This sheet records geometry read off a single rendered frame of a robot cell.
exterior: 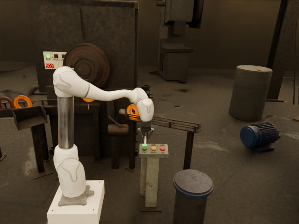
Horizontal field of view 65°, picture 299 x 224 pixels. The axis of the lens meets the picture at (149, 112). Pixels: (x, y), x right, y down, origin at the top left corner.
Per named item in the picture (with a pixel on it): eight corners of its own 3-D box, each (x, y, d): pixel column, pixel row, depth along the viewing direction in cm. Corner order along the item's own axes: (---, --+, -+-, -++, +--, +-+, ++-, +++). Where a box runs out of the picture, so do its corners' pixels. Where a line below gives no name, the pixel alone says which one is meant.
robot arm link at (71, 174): (63, 201, 149) (59, 173, 140) (58, 184, 163) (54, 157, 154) (89, 193, 156) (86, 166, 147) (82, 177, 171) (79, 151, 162)
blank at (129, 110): (132, 120, 250) (131, 121, 248) (126, 107, 250) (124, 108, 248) (143, 115, 240) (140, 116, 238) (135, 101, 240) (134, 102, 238)
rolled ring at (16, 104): (10, 98, 253) (11, 97, 256) (18, 114, 260) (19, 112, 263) (26, 94, 251) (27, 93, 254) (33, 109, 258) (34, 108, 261)
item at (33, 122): (23, 171, 257) (12, 110, 231) (49, 164, 272) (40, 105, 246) (27, 181, 242) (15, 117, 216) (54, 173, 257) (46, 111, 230)
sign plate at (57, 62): (46, 68, 255) (43, 51, 248) (70, 69, 256) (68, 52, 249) (45, 69, 252) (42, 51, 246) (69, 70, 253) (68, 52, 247)
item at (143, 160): (139, 189, 239) (141, 143, 220) (151, 189, 239) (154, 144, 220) (139, 197, 228) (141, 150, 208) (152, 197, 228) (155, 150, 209)
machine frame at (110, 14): (66, 129, 356) (54, 1, 291) (138, 131, 360) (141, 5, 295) (49, 155, 288) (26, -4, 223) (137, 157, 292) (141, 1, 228)
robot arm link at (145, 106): (155, 120, 171) (149, 109, 180) (156, 104, 160) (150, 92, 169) (141, 123, 168) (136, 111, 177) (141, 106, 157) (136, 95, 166)
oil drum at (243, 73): (224, 109, 466) (231, 63, 433) (253, 110, 468) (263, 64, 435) (234, 121, 410) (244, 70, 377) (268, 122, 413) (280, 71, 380)
